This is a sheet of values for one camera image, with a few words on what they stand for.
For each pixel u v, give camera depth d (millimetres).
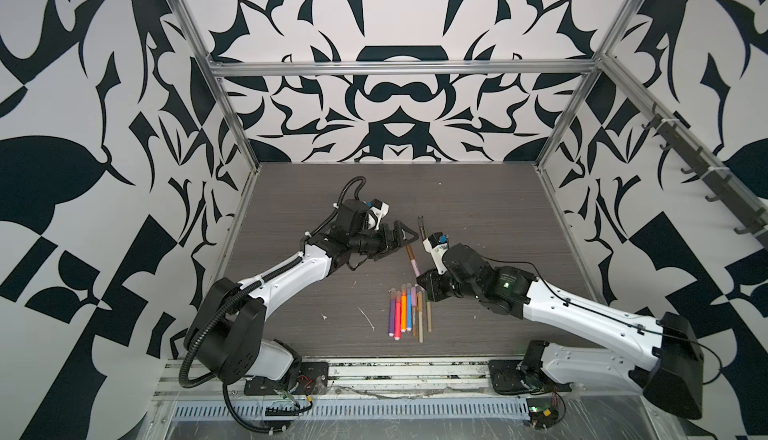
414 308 849
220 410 711
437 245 684
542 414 712
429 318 831
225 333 420
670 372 388
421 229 1016
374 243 714
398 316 832
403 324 818
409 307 849
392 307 849
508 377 743
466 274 569
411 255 780
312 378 742
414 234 759
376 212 774
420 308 847
